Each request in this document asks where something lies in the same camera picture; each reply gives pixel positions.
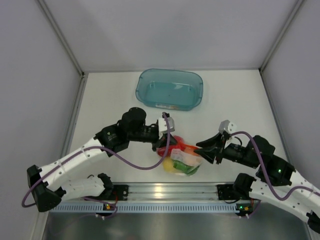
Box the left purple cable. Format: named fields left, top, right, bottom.
left=21, top=111, right=172, bottom=208

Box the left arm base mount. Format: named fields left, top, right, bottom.
left=108, top=184, right=129, bottom=201

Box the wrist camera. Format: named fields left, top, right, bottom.
left=218, top=120, right=237, bottom=134
left=157, top=112, right=175, bottom=133

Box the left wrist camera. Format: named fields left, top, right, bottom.
left=157, top=112, right=175, bottom=133

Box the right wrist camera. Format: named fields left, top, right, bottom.
left=218, top=120, right=237, bottom=134

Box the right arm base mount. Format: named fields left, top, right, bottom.
left=216, top=184, right=240, bottom=204

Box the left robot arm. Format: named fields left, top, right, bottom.
left=26, top=107, right=177, bottom=213

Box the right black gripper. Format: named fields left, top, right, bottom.
left=193, top=132, right=259, bottom=169

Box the slotted cable duct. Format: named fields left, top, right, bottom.
left=50, top=201, right=250, bottom=214

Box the aluminium mounting rail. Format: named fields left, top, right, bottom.
left=115, top=182, right=232, bottom=202

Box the green fake vegetable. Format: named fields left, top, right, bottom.
left=173, top=160, right=200, bottom=176

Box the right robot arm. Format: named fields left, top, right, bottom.
left=194, top=132, right=320, bottom=233

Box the clear zip top bag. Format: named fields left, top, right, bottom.
left=165, top=140, right=204, bottom=176

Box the red fake pepper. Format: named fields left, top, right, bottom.
left=156, top=135, right=186, bottom=157

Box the teal plastic bin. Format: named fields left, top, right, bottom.
left=135, top=68, right=204, bottom=111

